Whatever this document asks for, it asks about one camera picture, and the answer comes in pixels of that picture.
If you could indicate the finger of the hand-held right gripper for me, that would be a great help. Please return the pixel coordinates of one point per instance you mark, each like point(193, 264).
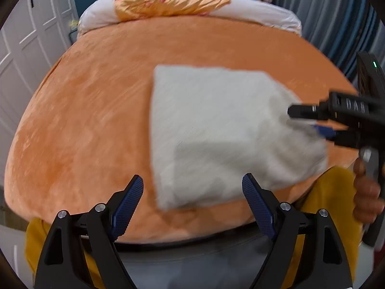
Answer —
point(326, 133)
point(309, 110)

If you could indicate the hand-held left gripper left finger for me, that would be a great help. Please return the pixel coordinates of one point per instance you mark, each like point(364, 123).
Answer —
point(126, 210)

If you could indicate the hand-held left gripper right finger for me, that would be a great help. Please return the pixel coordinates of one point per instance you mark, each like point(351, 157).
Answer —
point(258, 209)

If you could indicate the cream sweater with black hearts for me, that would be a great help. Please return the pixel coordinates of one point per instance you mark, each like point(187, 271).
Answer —
point(216, 132)

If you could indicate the person's right hand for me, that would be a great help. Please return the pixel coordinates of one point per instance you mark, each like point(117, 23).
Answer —
point(365, 198)

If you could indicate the person's yellow top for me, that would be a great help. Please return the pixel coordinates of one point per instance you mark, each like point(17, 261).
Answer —
point(327, 198)

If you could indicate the person's grey pants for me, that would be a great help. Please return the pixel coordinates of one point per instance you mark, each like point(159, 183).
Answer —
point(192, 265)

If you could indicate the orange plush blanket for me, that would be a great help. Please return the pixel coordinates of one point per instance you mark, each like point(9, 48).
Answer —
point(90, 132)

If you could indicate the grey-blue curtain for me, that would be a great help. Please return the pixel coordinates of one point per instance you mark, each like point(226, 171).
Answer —
point(327, 21)

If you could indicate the orange floral satin quilt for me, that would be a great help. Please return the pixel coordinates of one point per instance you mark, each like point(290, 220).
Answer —
point(168, 3)

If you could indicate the dark nightstand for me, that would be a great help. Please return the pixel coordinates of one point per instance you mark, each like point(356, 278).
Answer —
point(74, 35)

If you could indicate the yellow tissue pack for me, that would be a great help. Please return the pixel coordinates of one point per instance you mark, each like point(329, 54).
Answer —
point(73, 23)

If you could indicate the white pillow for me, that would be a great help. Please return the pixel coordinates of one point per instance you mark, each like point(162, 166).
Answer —
point(96, 15)

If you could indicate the white wardrobe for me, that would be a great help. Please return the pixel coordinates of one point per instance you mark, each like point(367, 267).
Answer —
point(27, 36)

